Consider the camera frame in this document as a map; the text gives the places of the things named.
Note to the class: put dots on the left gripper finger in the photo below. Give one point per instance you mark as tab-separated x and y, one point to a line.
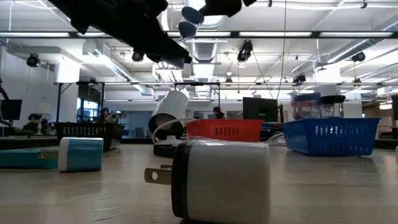
161	43
168	60

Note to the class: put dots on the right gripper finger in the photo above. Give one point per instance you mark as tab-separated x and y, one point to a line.
220	7

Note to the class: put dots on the white cylindrical lamp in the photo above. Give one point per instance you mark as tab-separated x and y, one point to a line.
171	104

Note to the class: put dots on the pink hourglass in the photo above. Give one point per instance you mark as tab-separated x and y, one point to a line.
297	112

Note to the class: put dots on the black hourglass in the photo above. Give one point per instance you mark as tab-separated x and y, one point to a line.
332	99

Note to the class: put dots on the white charger black band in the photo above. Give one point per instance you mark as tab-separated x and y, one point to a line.
224	183

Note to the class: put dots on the teal power bank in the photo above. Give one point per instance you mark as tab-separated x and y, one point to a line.
21	160

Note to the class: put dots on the black ceiling spotlight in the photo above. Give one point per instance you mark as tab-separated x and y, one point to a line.
136	58
245	51
32	60
359	56
299	78

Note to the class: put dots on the person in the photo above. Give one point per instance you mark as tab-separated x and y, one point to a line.
217	112
105	114
32	123

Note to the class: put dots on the red plastic basket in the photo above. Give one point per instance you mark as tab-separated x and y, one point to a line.
224	129

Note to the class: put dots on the black background monitor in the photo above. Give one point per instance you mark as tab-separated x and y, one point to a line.
259	109
11	109
395	107

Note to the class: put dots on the black plastic basket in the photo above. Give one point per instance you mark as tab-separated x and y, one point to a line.
90	130

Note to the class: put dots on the teal white USB charger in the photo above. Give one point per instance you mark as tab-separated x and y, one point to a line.
81	155

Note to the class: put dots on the blue plastic basket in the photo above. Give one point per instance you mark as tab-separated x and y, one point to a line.
329	137

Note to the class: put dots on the black aluminium rig frame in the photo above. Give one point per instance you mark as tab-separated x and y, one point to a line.
234	34

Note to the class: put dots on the silver ventilation duct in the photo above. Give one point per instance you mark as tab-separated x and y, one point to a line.
205	51

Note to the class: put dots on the black background rig frame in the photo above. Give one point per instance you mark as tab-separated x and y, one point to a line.
58	102

